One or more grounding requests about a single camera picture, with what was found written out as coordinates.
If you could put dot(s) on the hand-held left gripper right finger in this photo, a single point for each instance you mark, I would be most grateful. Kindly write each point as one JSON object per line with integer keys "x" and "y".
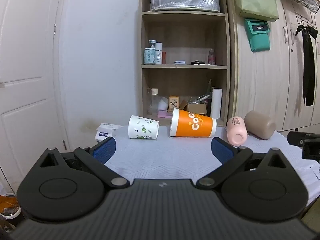
{"x": 221, "y": 150}

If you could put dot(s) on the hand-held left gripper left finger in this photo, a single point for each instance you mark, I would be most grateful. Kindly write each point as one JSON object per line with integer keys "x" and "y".
{"x": 105, "y": 149}

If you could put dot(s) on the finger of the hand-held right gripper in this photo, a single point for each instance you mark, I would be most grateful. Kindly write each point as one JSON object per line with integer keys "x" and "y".
{"x": 310, "y": 146}

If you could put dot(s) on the pink cup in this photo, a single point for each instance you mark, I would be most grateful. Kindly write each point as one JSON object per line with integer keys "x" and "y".
{"x": 236, "y": 132}

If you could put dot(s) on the orange paper cup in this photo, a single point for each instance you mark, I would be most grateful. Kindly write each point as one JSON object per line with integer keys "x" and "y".
{"x": 192, "y": 125}

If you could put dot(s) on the white leaf-print paper cup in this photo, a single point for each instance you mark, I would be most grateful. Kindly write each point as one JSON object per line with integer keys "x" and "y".
{"x": 142, "y": 127}

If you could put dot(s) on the brown cup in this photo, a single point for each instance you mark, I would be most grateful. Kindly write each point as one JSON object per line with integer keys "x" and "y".
{"x": 260, "y": 125}

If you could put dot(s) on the small white cup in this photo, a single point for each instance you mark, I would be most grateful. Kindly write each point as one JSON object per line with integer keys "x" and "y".
{"x": 163, "y": 104}

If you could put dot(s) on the blue label tissue packet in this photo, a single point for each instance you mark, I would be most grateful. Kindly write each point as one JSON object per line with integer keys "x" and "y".
{"x": 103, "y": 134}

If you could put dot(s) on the white tissue packet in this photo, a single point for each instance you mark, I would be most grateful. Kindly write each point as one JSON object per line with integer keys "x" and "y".
{"x": 110, "y": 126}

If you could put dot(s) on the white paper sheet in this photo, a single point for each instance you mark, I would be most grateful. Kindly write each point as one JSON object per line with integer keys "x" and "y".
{"x": 310, "y": 175}

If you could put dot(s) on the white paper roll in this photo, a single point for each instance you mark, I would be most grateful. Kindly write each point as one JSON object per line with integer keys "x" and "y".
{"x": 216, "y": 103}

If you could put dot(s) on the open cardboard box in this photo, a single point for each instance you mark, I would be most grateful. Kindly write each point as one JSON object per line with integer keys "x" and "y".
{"x": 198, "y": 108}

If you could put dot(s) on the light blue tablecloth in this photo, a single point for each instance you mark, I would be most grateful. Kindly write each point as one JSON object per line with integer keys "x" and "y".
{"x": 162, "y": 157}

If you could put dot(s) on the small printed wooden box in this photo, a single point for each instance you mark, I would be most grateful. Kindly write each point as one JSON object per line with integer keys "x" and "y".
{"x": 174, "y": 103}

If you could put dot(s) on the pink pad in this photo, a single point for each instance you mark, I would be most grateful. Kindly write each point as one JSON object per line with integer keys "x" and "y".
{"x": 163, "y": 114}

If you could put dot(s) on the clear bottle beige cap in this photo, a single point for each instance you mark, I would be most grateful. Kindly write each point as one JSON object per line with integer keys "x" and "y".
{"x": 154, "y": 100}

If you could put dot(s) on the wooden wardrobe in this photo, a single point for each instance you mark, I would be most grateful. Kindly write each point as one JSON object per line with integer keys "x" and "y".
{"x": 275, "y": 80}

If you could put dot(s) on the black ribbon bow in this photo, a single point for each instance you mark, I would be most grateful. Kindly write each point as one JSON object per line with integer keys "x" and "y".
{"x": 308, "y": 67}

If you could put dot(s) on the black flat case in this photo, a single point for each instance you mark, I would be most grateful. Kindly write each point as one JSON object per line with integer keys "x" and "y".
{"x": 198, "y": 62}

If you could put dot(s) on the pink glass bottle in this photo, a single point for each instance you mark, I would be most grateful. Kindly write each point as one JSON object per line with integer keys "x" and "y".
{"x": 211, "y": 58}

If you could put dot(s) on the round flat tin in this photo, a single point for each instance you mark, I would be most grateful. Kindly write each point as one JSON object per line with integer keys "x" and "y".
{"x": 180, "y": 62}

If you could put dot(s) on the teal pump bottle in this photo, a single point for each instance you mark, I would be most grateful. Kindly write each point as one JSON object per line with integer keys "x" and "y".
{"x": 149, "y": 56}

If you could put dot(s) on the white tube bottle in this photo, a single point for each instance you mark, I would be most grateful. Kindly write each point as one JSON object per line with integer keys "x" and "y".
{"x": 158, "y": 55}

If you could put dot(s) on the small red box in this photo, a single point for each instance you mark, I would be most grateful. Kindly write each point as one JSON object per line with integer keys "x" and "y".
{"x": 164, "y": 58}

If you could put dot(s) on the white bowl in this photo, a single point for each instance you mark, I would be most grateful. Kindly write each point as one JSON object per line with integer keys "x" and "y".
{"x": 15, "y": 211}

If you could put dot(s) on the orange bag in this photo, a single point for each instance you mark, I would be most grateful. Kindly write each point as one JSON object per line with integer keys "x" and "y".
{"x": 6, "y": 201}

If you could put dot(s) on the teal pouch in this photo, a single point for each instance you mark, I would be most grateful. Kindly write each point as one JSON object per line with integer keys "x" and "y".
{"x": 258, "y": 38}

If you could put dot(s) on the white door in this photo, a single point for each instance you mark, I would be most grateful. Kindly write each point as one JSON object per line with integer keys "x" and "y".
{"x": 25, "y": 55}

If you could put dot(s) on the wooden shelf unit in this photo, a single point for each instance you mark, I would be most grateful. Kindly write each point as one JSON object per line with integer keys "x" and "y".
{"x": 185, "y": 30}

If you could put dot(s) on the light green pouch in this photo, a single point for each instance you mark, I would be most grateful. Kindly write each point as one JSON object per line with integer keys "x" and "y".
{"x": 257, "y": 3}

